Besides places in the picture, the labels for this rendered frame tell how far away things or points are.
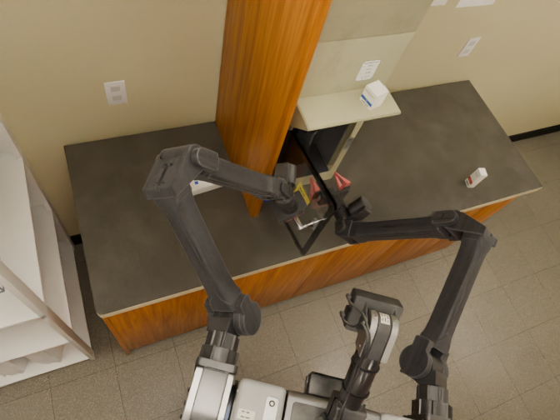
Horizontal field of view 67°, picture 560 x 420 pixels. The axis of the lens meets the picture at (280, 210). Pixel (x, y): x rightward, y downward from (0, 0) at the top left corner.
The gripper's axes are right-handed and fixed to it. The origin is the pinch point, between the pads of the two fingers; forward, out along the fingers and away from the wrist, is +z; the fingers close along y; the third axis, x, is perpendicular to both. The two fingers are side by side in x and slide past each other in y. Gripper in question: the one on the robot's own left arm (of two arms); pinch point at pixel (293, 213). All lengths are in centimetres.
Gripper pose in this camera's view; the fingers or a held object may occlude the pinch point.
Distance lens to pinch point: 142.6
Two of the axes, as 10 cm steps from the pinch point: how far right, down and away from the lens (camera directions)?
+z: 1.8, 2.9, 9.4
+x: 4.3, 8.3, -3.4
